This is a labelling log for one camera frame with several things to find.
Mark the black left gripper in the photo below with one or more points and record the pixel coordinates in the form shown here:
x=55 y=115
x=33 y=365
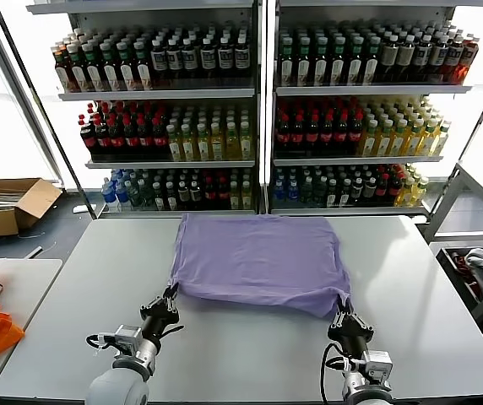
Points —
x=159 y=318

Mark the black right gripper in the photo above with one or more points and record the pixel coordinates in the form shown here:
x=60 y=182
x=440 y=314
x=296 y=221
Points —
x=351 y=333

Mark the purple T-shirt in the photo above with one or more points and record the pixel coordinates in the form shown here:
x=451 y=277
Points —
x=258 y=261

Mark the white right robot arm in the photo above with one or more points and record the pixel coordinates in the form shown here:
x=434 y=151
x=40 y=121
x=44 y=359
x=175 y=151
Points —
x=364 y=392

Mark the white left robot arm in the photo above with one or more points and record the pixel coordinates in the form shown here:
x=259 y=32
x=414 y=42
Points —
x=119 y=384

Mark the dark bottle white label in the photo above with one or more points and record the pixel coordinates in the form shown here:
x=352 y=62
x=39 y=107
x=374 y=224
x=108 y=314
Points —
x=171 y=198
x=331 y=196
x=344 y=196
x=159 y=198

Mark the green drink bottle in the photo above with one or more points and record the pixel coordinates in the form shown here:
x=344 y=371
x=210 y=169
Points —
x=320 y=192
x=135 y=196
x=307 y=192
x=146 y=196

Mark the dark bottle grey label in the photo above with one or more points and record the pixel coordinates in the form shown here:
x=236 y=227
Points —
x=369 y=187
x=195 y=194
x=183 y=194
x=357 y=187

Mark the blue water bottle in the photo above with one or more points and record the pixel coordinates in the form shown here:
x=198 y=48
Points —
x=107 y=196
x=279 y=190
x=293 y=190
x=121 y=198

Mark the cola bottle red cap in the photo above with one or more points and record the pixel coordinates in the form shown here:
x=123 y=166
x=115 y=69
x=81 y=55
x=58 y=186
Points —
x=131 y=141
x=116 y=141
x=86 y=141
x=382 y=187
x=159 y=141
x=297 y=137
x=394 y=186
x=326 y=137
x=223 y=192
x=144 y=141
x=101 y=141
x=283 y=137
x=355 y=137
x=311 y=137
x=341 y=137
x=210 y=192

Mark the yellow-green drink bottle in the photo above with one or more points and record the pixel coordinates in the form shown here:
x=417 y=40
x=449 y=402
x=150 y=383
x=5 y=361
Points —
x=234 y=198
x=246 y=198

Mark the small white floor object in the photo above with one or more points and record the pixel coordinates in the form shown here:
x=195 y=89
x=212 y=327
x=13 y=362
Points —
x=82 y=209

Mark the red crumpled garment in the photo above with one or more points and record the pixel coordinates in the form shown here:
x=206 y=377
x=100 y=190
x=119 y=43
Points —
x=463 y=263

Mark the yellow juice bottle green label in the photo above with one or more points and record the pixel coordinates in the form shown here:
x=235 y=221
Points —
x=217 y=147
x=412 y=143
x=246 y=147
x=427 y=143
x=397 y=143
x=404 y=194
x=233 y=147
x=188 y=147
x=441 y=141
x=368 y=143
x=419 y=193
x=202 y=147
x=174 y=147
x=383 y=143

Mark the white floor strip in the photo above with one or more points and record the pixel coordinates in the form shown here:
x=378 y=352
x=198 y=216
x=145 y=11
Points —
x=34 y=252

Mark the white side table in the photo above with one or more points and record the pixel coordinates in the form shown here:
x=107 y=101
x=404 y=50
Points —
x=26 y=287

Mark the white strips bundle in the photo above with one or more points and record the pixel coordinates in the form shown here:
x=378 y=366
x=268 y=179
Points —
x=5 y=198

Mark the grey metal shelf unit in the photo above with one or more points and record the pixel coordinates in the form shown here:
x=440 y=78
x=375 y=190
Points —
x=372 y=90
x=157 y=93

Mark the dark tea bottle green label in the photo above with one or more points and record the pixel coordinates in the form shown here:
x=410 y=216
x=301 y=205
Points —
x=321 y=67
x=354 y=67
x=126 y=72
x=76 y=73
x=286 y=67
x=371 y=67
x=338 y=67
x=93 y=73
x=143 y=71
x=110 y=73
x=303 y=67

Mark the dark drink bottle navy label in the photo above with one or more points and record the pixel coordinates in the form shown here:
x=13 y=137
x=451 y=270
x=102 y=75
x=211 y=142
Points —
x=189 y=58
x=175 y=59
x=242 y=56
x=437 y=55
x=225 y=57
x=208 y=57
x=159 y=59
x=422 y=55

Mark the dark drink bottle beige label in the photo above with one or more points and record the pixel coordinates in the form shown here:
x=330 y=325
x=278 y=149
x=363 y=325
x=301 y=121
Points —
x=405 y=57
x=389 y=57

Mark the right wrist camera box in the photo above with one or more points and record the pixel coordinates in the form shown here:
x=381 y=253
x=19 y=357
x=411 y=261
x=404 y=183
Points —
x=377 y=363

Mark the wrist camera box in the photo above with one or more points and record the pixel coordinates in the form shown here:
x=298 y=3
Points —
x=123 y=335
x=377 y=363

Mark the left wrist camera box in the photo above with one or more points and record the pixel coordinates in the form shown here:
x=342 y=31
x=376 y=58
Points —
x=123 y=335

